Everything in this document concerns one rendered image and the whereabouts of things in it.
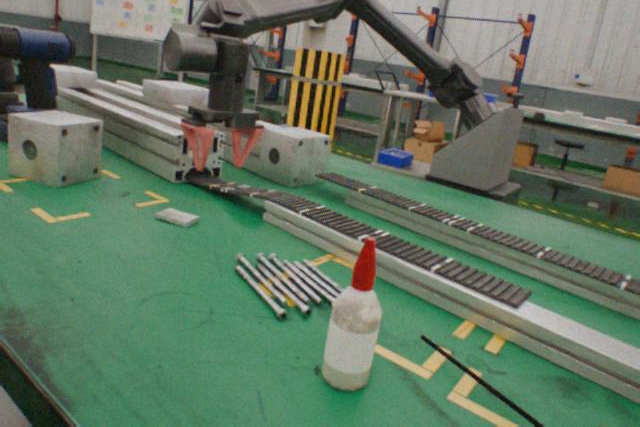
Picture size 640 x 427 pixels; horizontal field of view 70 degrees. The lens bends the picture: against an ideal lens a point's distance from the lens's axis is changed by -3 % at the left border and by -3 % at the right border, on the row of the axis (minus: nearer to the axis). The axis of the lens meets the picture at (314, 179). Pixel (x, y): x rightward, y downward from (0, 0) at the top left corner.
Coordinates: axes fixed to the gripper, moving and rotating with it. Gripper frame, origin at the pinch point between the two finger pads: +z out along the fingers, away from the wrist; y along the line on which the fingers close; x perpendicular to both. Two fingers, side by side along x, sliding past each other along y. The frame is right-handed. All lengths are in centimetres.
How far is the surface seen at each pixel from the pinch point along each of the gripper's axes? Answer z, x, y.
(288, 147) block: -2.6, 1.6, -14.0
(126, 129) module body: -1.1, -23.6, 4.8
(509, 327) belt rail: 4, 50, 2
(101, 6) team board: -49, -596, -235
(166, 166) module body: 2.2, -8.3, 4.9
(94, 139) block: -2.0, -12.3, 15.7
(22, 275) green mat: 4.6, 15.7, 34.3
